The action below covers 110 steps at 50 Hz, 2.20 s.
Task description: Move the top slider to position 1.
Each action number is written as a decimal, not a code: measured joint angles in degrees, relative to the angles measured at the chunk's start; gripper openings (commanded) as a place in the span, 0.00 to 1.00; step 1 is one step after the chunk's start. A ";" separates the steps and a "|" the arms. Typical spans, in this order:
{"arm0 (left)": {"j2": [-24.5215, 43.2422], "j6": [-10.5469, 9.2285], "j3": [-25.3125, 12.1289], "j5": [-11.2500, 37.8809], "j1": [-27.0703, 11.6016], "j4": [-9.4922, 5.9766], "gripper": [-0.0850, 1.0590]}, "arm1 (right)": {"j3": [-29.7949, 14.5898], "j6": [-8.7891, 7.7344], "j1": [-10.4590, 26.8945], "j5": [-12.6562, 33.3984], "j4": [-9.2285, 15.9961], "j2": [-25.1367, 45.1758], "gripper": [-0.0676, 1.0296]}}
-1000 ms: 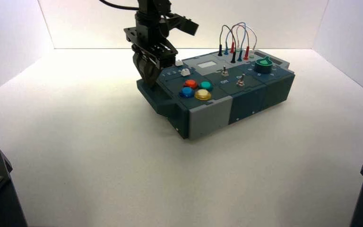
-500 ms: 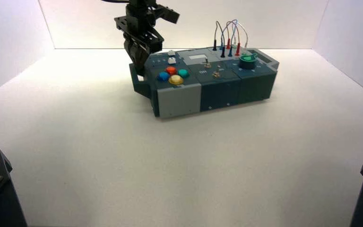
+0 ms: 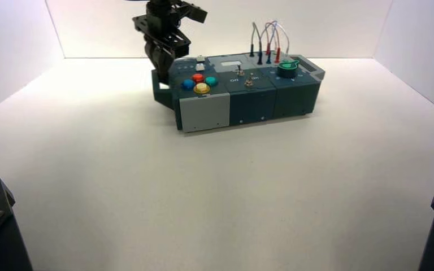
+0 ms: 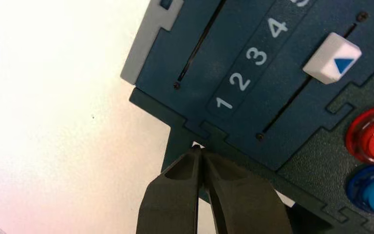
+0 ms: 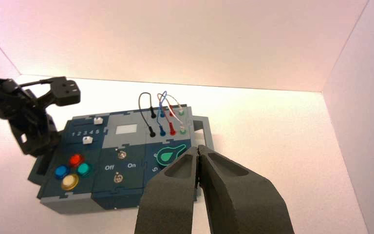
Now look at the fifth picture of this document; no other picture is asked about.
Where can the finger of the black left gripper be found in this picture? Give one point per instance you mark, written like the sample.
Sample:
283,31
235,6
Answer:
50,135
32,142

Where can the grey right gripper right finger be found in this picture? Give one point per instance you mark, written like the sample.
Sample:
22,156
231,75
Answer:
242,206

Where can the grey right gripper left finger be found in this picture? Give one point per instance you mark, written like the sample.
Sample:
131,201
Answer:
167,203

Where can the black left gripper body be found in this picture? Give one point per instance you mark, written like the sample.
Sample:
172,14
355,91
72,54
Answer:
16,103

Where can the dark blue grey control box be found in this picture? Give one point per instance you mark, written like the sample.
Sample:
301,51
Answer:
125,187

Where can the white slider knob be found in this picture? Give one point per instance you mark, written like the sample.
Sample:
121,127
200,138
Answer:
98,120
87,140

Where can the red round push button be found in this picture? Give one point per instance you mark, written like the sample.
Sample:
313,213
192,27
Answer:
76,160

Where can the blue round push button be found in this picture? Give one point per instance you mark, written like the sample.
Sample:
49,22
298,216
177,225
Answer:
61,171

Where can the green rotary knob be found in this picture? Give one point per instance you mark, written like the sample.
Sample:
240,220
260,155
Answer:
167,156

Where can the teal round push button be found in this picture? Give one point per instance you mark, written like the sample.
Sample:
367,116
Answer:
84,169

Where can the yellow round push button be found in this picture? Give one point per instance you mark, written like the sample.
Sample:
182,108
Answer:
69,182

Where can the small white display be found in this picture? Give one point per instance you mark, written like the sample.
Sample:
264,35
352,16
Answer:
126,129

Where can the metal toggle switch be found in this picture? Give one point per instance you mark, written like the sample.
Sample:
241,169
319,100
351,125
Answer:
121,155
118,178

